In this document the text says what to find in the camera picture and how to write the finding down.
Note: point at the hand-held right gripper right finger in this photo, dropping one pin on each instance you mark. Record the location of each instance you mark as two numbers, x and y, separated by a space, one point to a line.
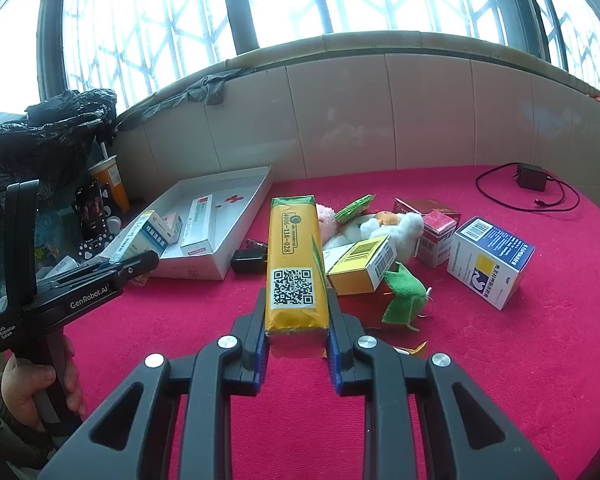
336 362

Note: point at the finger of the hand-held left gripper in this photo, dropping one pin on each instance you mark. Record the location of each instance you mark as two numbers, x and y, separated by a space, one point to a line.
135 266
80 272

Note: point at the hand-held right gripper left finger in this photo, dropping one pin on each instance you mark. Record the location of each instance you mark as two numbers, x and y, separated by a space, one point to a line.
260 366

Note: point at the small blue white medicine box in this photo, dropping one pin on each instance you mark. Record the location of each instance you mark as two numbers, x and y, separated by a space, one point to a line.
147 235

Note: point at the yellow red snack bar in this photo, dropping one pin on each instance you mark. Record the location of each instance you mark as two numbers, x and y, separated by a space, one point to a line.
415 349

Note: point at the yellow and white box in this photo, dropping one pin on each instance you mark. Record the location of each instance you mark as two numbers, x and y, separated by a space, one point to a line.
360 270

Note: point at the small black plug adapter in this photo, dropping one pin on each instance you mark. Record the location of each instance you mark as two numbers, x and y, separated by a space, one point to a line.
247 261

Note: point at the white cardboard tray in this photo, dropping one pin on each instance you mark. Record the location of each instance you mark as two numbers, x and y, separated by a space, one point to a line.
220 200

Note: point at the long yellow snack packet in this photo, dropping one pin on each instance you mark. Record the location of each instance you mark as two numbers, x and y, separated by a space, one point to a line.
295 240

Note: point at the pink plush toy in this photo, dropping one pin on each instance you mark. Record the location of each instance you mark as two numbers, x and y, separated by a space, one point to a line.
325 217

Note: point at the white plush toy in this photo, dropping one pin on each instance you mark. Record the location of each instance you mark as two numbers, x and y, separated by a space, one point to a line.
405 230

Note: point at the red and white box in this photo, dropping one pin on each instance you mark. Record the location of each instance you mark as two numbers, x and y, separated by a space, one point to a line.
435 245

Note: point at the green snack packet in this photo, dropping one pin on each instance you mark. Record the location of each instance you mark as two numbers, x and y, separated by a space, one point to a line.
352 208

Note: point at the dark red box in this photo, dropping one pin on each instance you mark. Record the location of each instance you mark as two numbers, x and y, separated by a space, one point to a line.
415 206

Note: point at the large blue white box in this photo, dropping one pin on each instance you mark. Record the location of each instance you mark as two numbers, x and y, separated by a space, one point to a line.
490 260

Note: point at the person's left forearm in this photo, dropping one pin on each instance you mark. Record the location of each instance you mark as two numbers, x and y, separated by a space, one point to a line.
0 440

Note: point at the person's left hand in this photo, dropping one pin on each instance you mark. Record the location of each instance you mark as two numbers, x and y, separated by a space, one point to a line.
22 390

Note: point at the smartphone on paw stand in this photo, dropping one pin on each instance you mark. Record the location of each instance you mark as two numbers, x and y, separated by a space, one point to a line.
92 251

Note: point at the teal printed bag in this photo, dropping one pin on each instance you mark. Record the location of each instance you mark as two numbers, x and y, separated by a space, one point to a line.
55 225

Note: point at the pink box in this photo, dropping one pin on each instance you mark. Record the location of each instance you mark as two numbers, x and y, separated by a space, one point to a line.
172 225

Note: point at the long white box red label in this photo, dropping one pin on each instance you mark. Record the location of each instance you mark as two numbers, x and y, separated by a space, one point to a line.
198 225

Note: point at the orange drink cup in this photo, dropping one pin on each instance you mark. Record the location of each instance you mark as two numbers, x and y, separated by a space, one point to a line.
111 180

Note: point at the black plastic bag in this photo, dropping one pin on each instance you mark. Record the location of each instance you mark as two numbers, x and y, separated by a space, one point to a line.
40 130

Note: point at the grey cloth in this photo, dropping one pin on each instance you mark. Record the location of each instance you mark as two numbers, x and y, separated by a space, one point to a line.
212 87

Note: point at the window with metal grille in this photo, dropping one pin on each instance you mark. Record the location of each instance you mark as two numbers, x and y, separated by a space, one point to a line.
155 20

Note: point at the black power adapter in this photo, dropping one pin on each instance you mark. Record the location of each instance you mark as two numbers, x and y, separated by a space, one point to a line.
531 177

